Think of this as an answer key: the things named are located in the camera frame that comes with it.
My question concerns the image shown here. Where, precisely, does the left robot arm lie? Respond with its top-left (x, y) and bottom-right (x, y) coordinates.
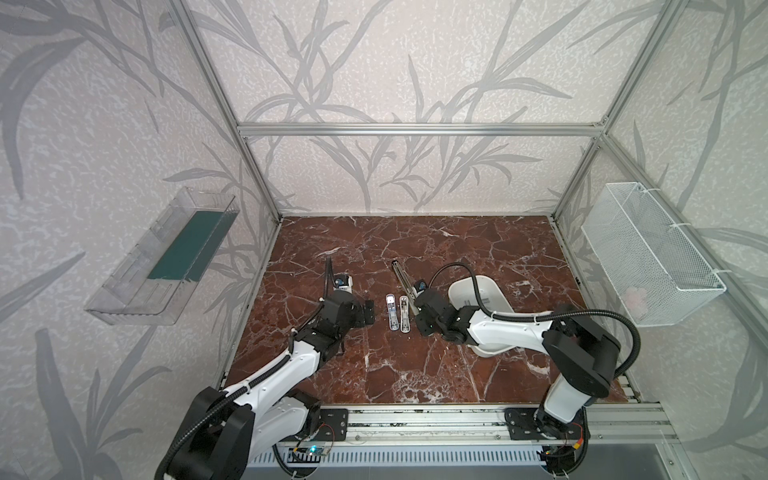
top-left (154, 261), bottom-right (368, 479)

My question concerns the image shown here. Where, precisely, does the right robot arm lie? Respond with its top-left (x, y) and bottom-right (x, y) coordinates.
top-left (400, 263), bottom-right (641, 439)

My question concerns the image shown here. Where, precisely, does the white plastic tray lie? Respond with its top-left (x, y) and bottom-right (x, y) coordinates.
top-left (448, 275), bottom-right (525, 358)

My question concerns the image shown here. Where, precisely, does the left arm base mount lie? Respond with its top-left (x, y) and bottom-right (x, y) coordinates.
top-left (294, 408), bottom-right (350, 442)

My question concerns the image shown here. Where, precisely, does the aluminium front rail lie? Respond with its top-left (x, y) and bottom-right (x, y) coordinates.
top-left (173, 404), bottom-right (676, 449)

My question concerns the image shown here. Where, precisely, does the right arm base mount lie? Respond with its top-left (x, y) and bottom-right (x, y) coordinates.
top-left (503, 407), bottom-right (590, 444)

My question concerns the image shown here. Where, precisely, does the clear plastic wall bin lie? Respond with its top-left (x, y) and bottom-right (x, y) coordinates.
top-left (85, 187), bottom-right (240, 326)

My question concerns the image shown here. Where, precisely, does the white wire mesh basket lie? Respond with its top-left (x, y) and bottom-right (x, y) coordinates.
top-left (582, 182), bottom-right (727, 327)

